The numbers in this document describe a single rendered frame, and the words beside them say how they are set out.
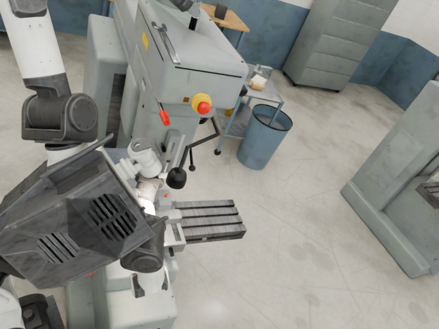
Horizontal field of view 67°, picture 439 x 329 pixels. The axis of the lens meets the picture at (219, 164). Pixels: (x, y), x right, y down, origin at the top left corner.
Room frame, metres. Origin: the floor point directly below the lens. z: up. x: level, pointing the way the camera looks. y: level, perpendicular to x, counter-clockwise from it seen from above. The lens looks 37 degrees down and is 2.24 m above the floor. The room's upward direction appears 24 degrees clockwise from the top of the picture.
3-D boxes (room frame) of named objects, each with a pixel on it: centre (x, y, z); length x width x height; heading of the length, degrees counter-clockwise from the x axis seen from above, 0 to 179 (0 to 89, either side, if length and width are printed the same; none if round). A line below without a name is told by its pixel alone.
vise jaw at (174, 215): (1.08, 0.14, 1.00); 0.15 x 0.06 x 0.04; 125
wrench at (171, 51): (0.87, 0.27, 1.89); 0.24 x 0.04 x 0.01; 34
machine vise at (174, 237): (1.10, 0.15, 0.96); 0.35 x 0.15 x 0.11; 35
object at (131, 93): (1.22, 0.36, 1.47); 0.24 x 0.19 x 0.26; 125
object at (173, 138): (0.97, 0.19, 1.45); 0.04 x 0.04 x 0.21; 35
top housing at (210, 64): (1.08, 0.26, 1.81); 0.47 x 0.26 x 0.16; 35
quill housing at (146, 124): (1.07, 0.26, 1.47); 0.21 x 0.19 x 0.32; 125
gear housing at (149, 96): (1.10, 0.28, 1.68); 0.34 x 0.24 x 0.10; 35
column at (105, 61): (1.57, 0.61, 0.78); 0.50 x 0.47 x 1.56; 35
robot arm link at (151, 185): (0.97, 0.24, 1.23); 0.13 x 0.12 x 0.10; 100
